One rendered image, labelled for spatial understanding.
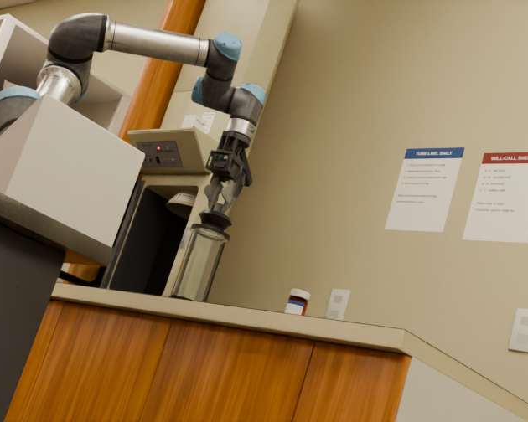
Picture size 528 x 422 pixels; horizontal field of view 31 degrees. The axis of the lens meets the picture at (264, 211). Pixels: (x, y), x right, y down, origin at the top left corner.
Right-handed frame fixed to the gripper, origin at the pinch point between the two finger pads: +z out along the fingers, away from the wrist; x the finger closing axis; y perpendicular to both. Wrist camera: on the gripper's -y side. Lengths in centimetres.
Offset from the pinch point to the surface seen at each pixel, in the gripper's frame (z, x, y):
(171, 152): -22.3, -36.0, -19.5
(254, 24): -71, -25, -23
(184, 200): -10.3, -31.2, -27.6
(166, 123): -37, -50, -30
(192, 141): -24.6, -26.2, -14.6
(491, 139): -49, 52, -47
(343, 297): 4, 16, -56
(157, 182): -15, -44, -28
